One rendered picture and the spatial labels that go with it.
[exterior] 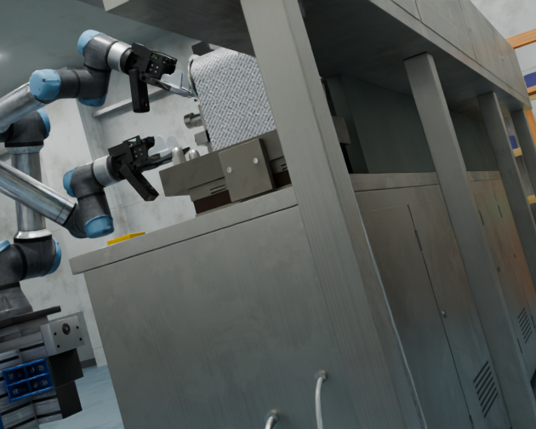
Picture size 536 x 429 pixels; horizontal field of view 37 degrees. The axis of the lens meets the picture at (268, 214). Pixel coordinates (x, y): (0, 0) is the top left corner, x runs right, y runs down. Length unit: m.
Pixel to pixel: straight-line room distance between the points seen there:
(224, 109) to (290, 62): 0.91
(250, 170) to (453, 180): 0.50
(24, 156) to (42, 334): 0.55
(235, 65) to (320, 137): 0.94
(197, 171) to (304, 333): 0.43
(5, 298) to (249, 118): 0.96
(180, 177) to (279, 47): 0.77
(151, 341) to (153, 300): 0.09
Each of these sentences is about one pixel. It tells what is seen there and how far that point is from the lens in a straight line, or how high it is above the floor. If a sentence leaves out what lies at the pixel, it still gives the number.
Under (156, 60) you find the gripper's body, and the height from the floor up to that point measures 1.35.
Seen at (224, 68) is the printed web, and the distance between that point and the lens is 1.96.
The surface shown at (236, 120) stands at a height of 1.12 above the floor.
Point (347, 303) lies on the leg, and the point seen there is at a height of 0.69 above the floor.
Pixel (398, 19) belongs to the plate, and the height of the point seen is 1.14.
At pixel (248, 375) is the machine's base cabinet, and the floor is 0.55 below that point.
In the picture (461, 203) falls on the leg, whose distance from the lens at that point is 1.89.
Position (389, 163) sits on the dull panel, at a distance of 2.01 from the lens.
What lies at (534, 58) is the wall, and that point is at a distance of 10.81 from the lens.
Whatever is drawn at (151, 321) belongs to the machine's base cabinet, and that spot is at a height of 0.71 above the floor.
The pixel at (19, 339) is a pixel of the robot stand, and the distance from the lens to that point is 2.41.
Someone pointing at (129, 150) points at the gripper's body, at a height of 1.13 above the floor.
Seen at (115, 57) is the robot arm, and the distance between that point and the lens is 2.14.
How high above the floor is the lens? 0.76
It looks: 4 degrees up
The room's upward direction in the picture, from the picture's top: 16 degrees counter-clockwise
